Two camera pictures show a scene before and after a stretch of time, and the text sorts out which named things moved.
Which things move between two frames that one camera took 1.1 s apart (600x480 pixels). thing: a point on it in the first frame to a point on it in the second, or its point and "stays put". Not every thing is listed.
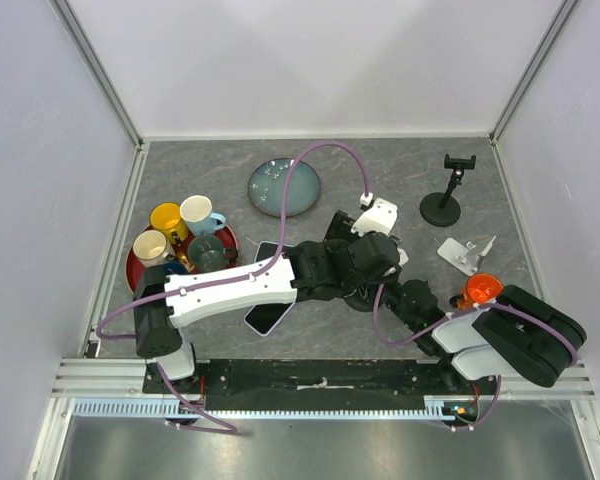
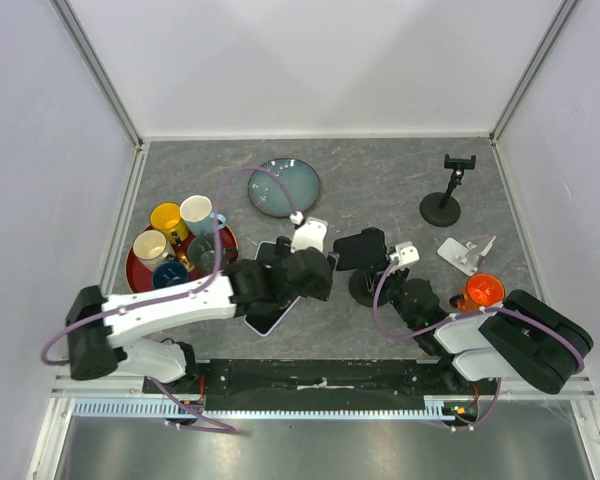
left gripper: (340, 230) to (322, 287)
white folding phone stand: (464, 257) stays put
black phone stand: (441, 209) stays put
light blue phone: (268, 249) stays put
